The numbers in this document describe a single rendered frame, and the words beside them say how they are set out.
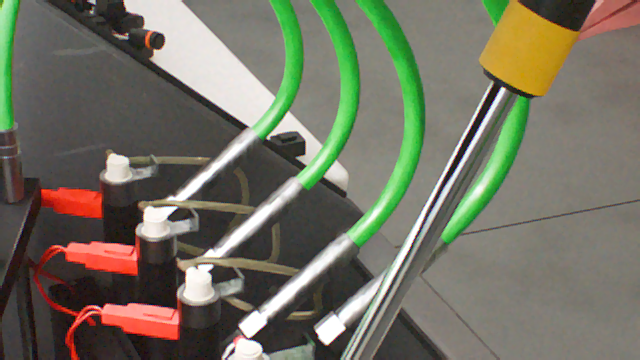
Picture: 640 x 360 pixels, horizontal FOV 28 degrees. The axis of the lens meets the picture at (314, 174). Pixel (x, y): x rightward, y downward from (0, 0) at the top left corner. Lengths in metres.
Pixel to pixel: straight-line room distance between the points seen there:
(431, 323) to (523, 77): 0.76
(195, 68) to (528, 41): 1.09
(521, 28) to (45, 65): 0.70
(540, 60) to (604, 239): 2.65
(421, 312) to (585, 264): 1.80
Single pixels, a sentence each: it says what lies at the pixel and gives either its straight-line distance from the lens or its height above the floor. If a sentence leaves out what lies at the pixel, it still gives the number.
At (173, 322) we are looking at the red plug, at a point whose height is 1.08.
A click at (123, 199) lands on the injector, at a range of 0.97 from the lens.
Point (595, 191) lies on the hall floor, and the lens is 3.14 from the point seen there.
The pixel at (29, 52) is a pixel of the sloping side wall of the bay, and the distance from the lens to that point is 0.98.
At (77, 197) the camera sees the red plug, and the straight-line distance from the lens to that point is 0.99.
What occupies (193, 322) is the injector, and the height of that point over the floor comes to 1.09.
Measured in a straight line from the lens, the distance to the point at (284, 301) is 0.87.
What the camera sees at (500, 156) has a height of 1.21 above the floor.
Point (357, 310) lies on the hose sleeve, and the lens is 0.79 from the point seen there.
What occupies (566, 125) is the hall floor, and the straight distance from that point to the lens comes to 3.40.
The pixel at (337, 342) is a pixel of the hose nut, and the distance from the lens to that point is 0.79.
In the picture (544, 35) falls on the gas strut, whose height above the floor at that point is 1.47.
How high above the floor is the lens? 1.60
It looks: 31 degrees down
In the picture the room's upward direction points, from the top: 2 degrees clockwise
